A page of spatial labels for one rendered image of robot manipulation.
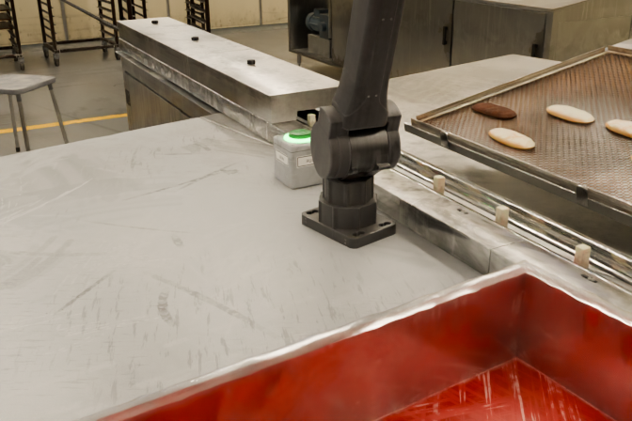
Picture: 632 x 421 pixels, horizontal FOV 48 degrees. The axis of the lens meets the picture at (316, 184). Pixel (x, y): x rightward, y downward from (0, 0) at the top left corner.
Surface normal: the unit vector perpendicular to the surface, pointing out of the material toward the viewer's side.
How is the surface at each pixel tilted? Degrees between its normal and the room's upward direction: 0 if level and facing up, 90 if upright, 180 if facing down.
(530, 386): 0
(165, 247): 0
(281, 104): 90
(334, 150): 75
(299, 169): 90
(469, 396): 0
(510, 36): 90
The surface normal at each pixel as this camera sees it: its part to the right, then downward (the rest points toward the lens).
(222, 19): 0.47, 0.31
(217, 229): -0.01, -0.93
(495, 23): -0.88, 0.18
